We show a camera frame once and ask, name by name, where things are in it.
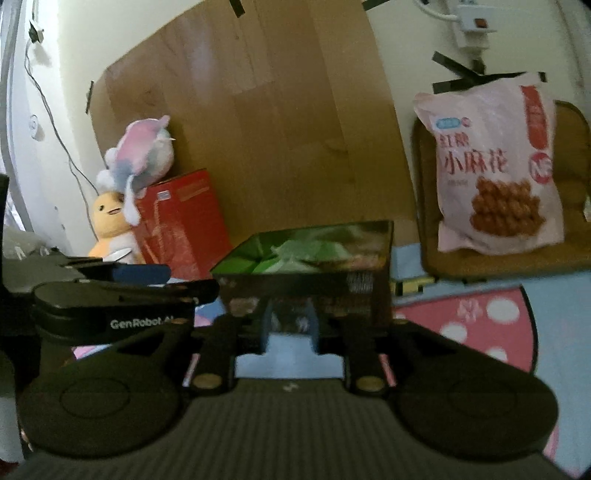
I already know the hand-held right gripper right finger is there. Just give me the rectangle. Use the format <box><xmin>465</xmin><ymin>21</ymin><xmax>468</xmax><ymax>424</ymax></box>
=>
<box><xmin>308</xmin><ymin>300</ymin><xmax>481</xmax><ymax>397</ymax></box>

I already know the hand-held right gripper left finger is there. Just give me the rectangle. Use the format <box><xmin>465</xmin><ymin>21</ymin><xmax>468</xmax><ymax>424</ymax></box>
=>
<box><xmin>92</xmin><ymin>300</ymin><xmax>275</xmax><ymax>395</ymax></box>

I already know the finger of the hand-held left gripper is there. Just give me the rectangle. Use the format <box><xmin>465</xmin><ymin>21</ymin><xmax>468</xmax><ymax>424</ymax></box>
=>
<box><xmin>62</xmin><ymin>248</ymin><xmax>171</xmax><ymax>285</ymax></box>
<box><xmin>152</xmin><ymin>278</ymin><xmax>221</xmax><ymax>306</ymax></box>

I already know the green snack packet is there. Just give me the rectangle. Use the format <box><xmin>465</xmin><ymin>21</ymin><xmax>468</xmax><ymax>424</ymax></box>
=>
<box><xmin>217</xmin><ymin>233</ymin><xmax>278</xmax><ymax>276</ymax></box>

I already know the black cardboard box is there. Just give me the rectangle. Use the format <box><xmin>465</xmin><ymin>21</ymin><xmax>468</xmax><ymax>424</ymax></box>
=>
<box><xmin>211</xmin><ymin>220</ymin><xmax>396</xmax><ymax>343</ymax></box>

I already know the pale snack packet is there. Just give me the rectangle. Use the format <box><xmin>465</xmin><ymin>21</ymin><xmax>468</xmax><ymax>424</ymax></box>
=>
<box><xmin>271</xmin><ymin>235</ymin><xmax>325</xmax><ymax>274</ymax></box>

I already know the yellow plush toy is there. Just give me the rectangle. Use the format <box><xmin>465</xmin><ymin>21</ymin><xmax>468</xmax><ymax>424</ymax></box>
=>
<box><xmin>87</xmin><ymin>191</ymin><xmax>145</xmax><ymax>266</ymax></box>

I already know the red gift bag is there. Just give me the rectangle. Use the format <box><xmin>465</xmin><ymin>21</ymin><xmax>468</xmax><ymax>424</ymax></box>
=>
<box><xmin>134</xmin><ymin>168</ymin><xmax>234</xmax><ymax>280</ymax></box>

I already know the pastel unicorn plush toy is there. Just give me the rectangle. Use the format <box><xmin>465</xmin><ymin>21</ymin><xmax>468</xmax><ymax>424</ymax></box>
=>
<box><xmin>97</xmin><ymin>115</ymin><xmax>177</xmax><ymax>227</ymax></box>

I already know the printed blanket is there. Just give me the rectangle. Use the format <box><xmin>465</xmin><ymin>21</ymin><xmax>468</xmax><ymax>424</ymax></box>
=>
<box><xmin>69</xmin><ymin>244</ymin><xmax>591</xmax><ymax>468</ymax></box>

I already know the wooden board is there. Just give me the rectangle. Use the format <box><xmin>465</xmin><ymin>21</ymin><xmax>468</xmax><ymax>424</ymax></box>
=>
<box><xmin>88</xmin><ymin>0</ymin><xmax>419</xmax><ymax>259</ymax></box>

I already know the pink snack bag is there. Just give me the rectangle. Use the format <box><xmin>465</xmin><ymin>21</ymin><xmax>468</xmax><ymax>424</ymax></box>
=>
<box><xmin>412</xmin><ymin>71</ymin><xmax>567</xmax><ymax>256</ymax></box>

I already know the white power strip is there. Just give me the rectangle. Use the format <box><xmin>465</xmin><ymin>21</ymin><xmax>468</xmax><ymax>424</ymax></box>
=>
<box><xmin>455</xmin><ymin>0</ymin><xmax>493</xmax><ymax>34</ymax></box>

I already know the thin black cable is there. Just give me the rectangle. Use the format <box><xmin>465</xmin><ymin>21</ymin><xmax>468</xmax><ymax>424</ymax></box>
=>
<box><xmin>18</xmin><ymin>18</ymin><xmax>100</xmax><ymax>241</ymax></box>

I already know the white power cable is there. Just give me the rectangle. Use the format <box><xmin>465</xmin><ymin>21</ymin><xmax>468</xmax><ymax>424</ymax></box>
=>
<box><xmin>413</xmin><ymin>0</ymin><xmax>462</xmax><ymax>22</ymax></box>

